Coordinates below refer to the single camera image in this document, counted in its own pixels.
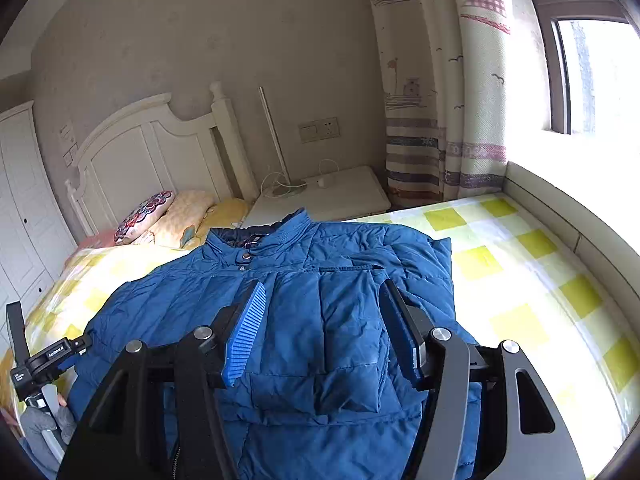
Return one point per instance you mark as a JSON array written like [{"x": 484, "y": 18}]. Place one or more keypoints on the white wardrobe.
[{"x": 35, "y": 238}]

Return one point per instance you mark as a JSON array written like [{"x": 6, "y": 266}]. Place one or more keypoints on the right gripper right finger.
[{"x": 520, "y": 431}]

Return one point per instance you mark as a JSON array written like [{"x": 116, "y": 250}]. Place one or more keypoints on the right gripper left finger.
[{"x": 154, "y": 415}]

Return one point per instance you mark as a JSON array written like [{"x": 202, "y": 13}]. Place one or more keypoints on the cream patterned curtain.
[{"x": 443, "y": 67}]

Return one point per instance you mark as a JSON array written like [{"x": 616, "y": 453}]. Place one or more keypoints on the white nightstand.
[{"x": 343, "y": 195}]

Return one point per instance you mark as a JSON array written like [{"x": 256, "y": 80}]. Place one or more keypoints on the white desk lamp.
[{"x": 282, "y": 183}]

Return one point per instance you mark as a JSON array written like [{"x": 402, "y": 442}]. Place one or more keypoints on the wall socket panel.
[{"x": 319, "y": 129}]

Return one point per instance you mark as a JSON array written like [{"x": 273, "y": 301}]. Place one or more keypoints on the blue puffer jacket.
[{"x": 322, "y": 396}]

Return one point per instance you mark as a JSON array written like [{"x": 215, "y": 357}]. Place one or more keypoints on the yellow pillow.
[{"x": 228, "y": 214}]

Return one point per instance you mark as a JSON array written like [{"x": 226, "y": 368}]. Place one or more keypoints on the white wooden headboard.
[{"x": 144, "y": 148}]

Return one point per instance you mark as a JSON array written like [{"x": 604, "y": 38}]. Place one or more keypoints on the peach quilted pillow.
[{"x": 180, "y": 222}]

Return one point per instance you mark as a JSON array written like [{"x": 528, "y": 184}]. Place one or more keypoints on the dark framed window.
[{"x": 592, "y": 51}]

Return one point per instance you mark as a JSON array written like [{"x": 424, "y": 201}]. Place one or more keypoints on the yellow checked bed sheet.
[{"x": 513, "y": 279}]

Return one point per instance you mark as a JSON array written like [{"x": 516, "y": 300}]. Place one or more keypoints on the beige window sill ledge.
[{"x": 612, "y": 261}]

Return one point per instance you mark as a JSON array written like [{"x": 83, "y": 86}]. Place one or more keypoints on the floral patterned pillow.
[{"x": 143, "y": 217}]

